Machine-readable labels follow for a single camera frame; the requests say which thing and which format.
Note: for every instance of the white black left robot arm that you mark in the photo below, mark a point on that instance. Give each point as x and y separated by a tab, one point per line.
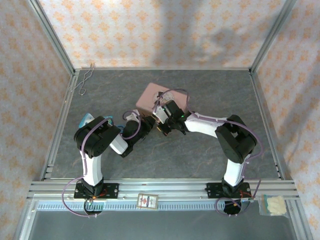
93	142

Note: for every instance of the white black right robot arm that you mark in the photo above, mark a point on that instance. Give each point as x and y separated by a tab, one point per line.
237	140

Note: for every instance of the pink box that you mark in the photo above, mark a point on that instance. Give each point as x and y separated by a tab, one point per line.
152	96

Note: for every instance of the light blue plastic object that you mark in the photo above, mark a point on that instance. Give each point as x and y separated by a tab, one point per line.
86	120

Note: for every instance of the small printed card packet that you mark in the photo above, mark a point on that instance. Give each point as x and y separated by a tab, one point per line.
147	201

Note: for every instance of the plastic bag with white contents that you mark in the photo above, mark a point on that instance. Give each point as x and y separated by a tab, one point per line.
273	205

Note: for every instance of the aluminium frame long base rail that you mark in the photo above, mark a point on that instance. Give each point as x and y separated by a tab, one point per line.
162	186

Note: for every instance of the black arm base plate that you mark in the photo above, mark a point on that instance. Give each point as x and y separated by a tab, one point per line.
110	190
212	190

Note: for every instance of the aluminium frame side rail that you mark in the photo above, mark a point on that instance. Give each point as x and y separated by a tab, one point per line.
60	125
267	125

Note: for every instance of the aluminium frame corner post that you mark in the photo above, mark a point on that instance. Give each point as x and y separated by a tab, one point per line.
51	35
273	32

